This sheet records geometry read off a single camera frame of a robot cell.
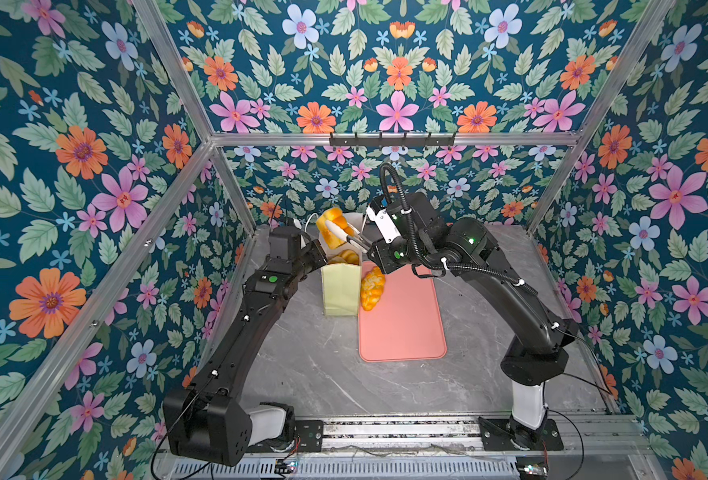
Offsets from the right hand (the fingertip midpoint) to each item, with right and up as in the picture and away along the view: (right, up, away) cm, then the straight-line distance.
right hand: (373, 248), depth 65 cm
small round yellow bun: (-9, -2, +32) cm, 33 cm away
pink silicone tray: (+10, -24, +30) cm, 39 cm away
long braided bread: (-1, -13, +33) cm, 35 cm away
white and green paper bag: (-8, -7, +13) cm, 17 cm away
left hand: (-12, +3, +11) cm, 17 cm away
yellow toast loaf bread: (-10, +3, +8) cm, 13 cm away
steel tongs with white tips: (-5, +3, +5) cm, 8 cm away
